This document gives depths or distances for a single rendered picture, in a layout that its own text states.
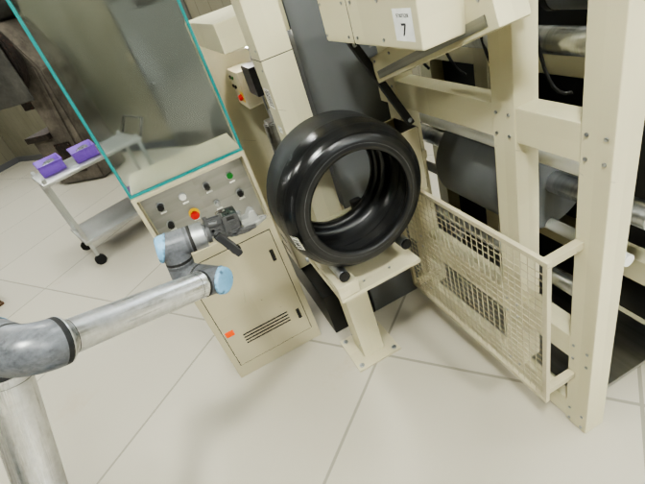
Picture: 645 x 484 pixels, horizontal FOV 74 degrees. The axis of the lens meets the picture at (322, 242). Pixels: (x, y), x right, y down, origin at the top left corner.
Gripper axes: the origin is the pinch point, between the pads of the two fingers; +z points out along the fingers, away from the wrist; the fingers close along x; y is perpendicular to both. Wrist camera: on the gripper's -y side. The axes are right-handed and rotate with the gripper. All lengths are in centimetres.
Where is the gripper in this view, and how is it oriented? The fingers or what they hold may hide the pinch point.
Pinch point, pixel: (263, 219)
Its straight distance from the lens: 151.8
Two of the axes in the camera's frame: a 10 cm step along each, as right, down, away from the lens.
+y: -1.7, -8.3, -5.2
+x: -3.9, -4.3, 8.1
